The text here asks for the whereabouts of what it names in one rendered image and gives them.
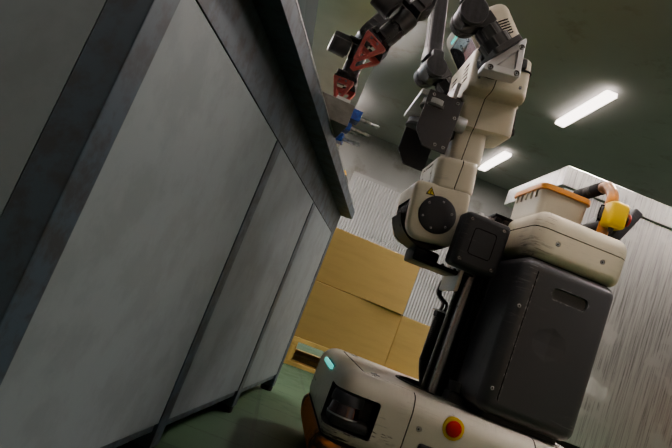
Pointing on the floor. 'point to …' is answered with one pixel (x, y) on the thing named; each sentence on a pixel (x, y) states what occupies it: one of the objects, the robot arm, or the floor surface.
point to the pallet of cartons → (361, 307)
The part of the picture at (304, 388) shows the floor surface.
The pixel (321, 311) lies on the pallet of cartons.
